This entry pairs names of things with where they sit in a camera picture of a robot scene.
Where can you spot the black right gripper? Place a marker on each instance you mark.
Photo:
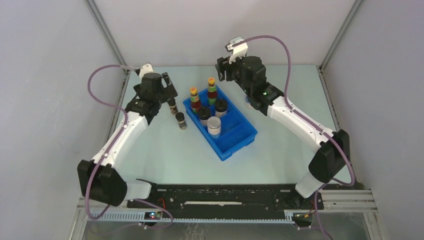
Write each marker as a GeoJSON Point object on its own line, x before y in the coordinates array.
{"type": "Point", "coordinates": [221, 66]}

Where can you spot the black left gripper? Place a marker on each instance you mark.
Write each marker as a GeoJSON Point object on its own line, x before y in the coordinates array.
{"type": "Point", "coordinates": [169, 91]}

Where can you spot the short yellow-cap sauce bottle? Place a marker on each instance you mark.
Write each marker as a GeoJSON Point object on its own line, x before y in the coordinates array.
{"type": "Point", "coordinates": [195, 102]}

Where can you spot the tall green-label sauce bottle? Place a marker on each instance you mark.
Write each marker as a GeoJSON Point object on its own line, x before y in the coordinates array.
{"type": "Point", "coordinates": [212, 93]}

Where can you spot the black-lid spout jar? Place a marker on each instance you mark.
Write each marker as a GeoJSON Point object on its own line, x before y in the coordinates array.
{"type": "Point", "coordinates": [204, 113]}
{"type": "Point", "coordinates": [221, 107]}

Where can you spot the black-lid spout jar front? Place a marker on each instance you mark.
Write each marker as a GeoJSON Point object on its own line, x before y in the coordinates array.
{"type": "Point", "coordinates": [204, 113]}

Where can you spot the peppercorn jar silver lid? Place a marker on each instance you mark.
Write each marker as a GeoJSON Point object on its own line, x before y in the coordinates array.
{"type": "Point", "coordinates": [214, 125]}

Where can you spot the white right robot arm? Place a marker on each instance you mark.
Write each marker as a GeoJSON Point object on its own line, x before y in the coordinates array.
{"type": "Point", "coordinates": [331, 149]}

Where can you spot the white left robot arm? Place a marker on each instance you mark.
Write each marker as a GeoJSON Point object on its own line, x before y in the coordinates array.
{"type": "Point", "coordinates": [99, 177]}

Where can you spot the black spice shaker rear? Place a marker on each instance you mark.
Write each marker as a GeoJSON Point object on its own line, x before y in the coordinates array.
{"type": "Point", "coordinates": [172, 106]}

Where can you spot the black spice shaker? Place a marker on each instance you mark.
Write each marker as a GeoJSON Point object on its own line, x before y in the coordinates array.
{"type": "Point", "coordinates": [180, 118]}
{"type": "Point", "coordinates": [172, 106]}

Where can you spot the black spice shaker front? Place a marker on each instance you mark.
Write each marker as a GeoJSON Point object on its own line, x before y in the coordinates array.
{"type": "Point", "coordinates": [180, 118]}

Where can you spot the peppercorn jar blue label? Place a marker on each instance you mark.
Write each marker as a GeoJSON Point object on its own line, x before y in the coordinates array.
{"type": "Point", "coordinates": [248, 103]}

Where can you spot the blue divided plastic bin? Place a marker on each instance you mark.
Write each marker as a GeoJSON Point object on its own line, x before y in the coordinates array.
{"type": "Point", "coordinates": [236, 131]}

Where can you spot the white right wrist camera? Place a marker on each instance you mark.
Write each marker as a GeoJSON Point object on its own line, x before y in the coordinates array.
{"type": "Point", "coordinates": [237, 49]}

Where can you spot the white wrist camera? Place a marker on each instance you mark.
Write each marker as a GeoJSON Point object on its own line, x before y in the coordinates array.
{"type": "Point", "coordinates": [144, 69]}
{"type": "Point", "coordinates": [237, 49]}

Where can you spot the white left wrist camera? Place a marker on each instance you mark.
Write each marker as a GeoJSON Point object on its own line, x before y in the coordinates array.
{"type": "Point", "coordinates": [144, 69]}

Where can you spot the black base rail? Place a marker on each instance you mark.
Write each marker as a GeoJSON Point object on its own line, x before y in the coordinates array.
{"type": "Point", "coordinates": [231, 201]}

